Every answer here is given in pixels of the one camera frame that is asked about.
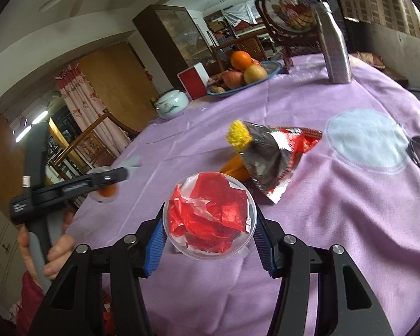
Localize clear cup with red wrapper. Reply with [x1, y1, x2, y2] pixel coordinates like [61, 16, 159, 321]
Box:
[163, 171, 257, 260]

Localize red foil snack bag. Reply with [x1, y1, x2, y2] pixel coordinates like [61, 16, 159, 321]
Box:
[240, 122, 322, 203]

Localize orange yellow carton box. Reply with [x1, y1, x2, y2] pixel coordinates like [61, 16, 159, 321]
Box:
[219, 154, 250, 182]

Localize yellow pompom toy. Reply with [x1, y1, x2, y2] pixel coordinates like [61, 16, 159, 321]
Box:
[226, 120, 253, 153]

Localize person's left hand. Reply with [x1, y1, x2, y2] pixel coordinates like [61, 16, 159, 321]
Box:
[17, 213, 75, 293]

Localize wooden armchair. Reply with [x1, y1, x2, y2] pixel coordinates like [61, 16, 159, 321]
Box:
[48, 109, 139, 180]

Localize purple tablecloth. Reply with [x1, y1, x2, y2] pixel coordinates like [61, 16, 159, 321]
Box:
[68, 55, 420, 335]

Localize pink floral curtain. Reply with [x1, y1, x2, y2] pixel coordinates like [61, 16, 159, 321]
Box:
[55, 63, 130, 157]

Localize white ceramic lidded jar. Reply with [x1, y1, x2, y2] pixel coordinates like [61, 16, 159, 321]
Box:
[154, 90, 190, 119]

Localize red apple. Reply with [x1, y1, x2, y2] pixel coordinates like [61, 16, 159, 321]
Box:
[221, 71, 246, 90]

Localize yellow pear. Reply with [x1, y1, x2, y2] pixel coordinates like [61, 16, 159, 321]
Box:
[243, 64, 269, 84]

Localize blue fruit plate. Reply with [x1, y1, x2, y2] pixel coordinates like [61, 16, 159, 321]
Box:
[206, 61, 284, 97]

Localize red white box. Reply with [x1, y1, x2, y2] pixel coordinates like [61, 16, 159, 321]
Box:
[177, 62, 209, 100]

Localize orange fruit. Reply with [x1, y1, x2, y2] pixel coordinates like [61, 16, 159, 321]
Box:
[230, 50, 253, 71]

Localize silver metal bottle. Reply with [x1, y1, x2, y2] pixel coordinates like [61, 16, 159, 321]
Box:
[312, 2, 351, 84]

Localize glass door display cabinet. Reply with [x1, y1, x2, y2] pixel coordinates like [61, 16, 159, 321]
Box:
[132, 4, 216, 89]

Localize round embroidered screen ornament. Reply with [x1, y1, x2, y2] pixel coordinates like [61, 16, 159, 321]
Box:
[255, 0, 328, 74]

